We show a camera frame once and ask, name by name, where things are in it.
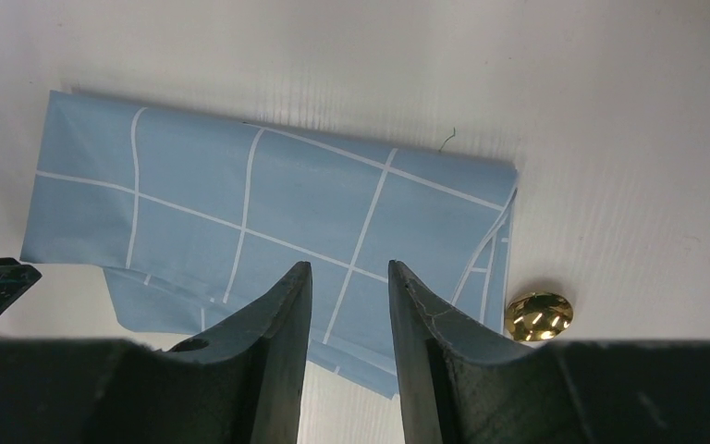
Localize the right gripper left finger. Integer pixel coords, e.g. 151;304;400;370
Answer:
165;262;312;443

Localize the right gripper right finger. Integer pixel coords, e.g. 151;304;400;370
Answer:
388;260;551;443

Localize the blue checked cloth napkin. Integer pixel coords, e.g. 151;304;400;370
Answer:
20;92;518;398

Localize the gold spoon teal handle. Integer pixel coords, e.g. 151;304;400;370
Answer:
505;291;574;342

